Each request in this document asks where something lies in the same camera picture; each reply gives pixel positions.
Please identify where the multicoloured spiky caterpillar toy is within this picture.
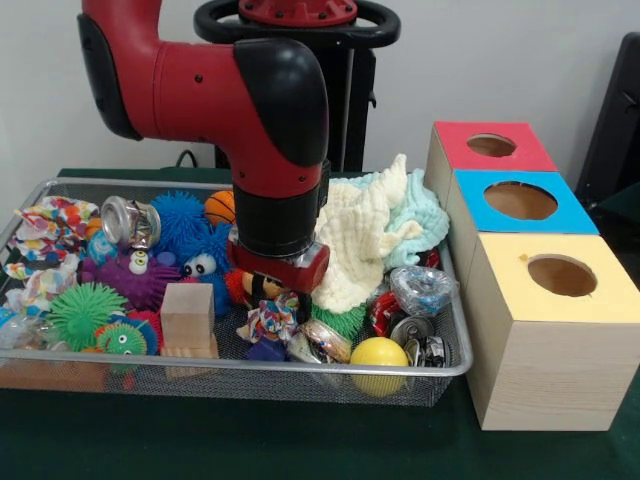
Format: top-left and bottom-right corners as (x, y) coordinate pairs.
(94, 309), (164, 357)

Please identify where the orange toy basketball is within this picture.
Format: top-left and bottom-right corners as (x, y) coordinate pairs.
(203, 190), (237, 226)

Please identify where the black monitor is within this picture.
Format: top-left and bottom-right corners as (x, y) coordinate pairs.
(574, 32), (640, 201)

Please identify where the large green spiky ball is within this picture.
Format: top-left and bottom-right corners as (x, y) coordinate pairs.
(312, 299), (370, 346)

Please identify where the wooden box with three holes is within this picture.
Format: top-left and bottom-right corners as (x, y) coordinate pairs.
(423, 120), (640, 432)

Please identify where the plain wooden cube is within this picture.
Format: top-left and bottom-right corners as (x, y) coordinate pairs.
(159, 282), (216, 349)

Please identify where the green spiky rubber toy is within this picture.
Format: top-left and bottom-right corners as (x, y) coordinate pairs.
(47, 282), (132, 352)

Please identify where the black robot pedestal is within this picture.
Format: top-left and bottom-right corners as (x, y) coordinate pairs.
(193, 0), (401, 174)

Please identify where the dark green tablecloth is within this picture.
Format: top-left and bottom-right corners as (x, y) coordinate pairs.
(0, 167), (640, 480)
(597, 180), (640, 236)

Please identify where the multicoloured patchwork cloth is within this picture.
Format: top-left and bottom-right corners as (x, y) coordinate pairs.
(235, 292), (301, 347)

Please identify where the cream and mint cloth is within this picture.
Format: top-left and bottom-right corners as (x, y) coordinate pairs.
(312, 153), (451, 314)

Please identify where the yellow ball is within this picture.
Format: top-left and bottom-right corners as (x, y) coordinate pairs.
(349, 337), (410, 399)

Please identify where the purple spiky rubber toy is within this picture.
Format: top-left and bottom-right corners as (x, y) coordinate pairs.
(79, 248), (181, 311)

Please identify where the blue spiky rubber ball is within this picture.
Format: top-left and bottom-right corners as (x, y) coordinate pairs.
(149, 189), (221, 246)

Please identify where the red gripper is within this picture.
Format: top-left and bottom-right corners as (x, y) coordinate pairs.
(226, 237), (332, 323)

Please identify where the silver wire mesh bin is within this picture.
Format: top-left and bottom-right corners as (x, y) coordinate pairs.
(0, 177), (474, 410)

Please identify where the blue spiky toy with eyes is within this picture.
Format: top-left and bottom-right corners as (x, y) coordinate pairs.
(178, 222), (236, 286)

